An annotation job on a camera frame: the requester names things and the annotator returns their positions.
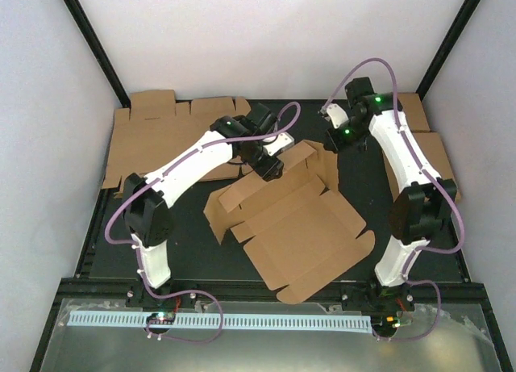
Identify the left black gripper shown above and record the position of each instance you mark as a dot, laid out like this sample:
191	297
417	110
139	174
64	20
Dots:
268	173

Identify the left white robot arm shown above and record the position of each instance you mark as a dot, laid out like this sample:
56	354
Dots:
253	138

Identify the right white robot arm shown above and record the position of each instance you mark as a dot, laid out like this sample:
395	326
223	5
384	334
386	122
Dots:
425	200

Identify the small folded cardboard box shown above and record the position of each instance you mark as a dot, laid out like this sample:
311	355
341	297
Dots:
413	109

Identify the large folded cardboard box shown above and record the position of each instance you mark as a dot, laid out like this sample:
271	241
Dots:
432	146

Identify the flat cardboard blank stack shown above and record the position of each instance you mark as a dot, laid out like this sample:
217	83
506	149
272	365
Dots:
156	128

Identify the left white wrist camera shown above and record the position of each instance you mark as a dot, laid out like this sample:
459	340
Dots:
278	144

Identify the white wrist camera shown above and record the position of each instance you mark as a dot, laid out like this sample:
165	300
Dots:
278	144
335	115

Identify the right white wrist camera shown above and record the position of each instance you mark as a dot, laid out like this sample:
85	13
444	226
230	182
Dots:
335	115

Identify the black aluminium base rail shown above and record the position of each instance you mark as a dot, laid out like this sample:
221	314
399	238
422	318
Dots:
354	296

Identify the left black frame post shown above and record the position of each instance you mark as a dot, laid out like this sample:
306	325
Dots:
90	36

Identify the black frame post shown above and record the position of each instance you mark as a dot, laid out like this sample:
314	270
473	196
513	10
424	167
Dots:
454	32
90	36

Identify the white slotted cable duct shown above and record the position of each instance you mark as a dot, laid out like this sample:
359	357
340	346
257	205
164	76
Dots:
227	321

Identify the right black frame post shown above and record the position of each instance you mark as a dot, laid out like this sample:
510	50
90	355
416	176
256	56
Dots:
454	32

